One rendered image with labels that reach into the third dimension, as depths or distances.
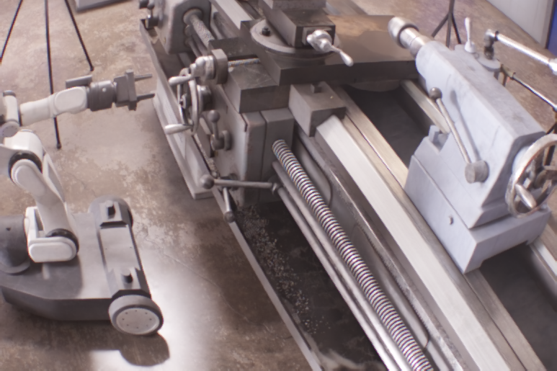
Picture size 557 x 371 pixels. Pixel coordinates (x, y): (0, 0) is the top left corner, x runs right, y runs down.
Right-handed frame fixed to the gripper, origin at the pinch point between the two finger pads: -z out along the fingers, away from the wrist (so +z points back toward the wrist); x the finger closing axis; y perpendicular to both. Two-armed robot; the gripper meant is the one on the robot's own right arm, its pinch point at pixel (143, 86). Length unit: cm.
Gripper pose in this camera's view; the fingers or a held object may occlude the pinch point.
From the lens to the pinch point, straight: 197.9
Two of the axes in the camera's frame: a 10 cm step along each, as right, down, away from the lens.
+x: 2.2, 9.6, -1.9
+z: -9.3, 1.5, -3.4
